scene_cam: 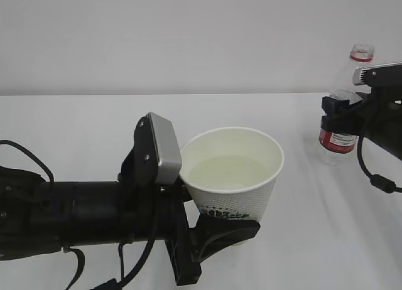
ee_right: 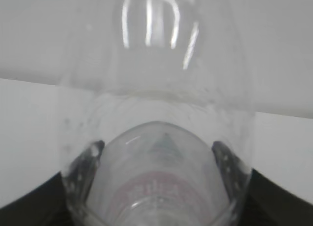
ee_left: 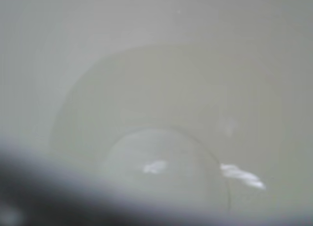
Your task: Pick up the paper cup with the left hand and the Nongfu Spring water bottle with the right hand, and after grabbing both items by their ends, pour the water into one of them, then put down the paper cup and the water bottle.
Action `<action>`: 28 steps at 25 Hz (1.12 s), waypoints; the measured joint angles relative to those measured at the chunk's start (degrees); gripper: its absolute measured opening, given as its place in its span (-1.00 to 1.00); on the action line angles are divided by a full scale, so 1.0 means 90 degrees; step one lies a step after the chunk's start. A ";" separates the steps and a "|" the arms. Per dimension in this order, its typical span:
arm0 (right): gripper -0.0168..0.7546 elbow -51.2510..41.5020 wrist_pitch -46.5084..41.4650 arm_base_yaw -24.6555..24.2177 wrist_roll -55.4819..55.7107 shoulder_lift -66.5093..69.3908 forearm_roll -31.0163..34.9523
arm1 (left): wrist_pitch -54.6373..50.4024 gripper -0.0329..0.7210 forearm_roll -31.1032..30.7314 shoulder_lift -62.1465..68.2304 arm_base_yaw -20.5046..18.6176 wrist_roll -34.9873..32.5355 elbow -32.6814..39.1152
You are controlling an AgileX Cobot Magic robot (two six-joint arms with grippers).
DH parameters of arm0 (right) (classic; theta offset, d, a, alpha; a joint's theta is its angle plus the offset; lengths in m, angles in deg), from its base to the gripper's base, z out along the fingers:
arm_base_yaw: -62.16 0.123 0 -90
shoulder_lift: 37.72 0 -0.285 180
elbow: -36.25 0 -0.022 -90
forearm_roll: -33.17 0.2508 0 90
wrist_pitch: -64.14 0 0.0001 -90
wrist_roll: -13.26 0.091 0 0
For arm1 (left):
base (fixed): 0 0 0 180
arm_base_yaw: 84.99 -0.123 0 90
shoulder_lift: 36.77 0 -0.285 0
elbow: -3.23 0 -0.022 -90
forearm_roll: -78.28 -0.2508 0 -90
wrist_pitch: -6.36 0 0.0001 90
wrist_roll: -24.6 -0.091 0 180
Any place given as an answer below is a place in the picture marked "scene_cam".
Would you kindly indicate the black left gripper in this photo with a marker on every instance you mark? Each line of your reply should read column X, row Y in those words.
column 161, row 215

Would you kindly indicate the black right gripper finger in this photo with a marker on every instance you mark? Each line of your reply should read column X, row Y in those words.
column 341, row 117

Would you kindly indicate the clear water bottle red label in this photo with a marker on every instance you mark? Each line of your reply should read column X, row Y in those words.
column 335, row 148

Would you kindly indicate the white paper coffee cup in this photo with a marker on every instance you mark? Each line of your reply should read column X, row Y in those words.
column 230, row 172

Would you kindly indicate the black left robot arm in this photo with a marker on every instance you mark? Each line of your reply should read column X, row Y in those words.
column 39, row 217

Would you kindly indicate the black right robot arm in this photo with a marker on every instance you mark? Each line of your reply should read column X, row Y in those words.
column 375, row 116

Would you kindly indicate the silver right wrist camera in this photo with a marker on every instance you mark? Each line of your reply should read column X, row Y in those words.
column 381, row 75

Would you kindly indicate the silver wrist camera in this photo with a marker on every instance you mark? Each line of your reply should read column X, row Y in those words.
column 155, row 157
column 381, row 75

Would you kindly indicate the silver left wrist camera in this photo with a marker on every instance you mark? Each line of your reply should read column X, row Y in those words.
column 155, row 157

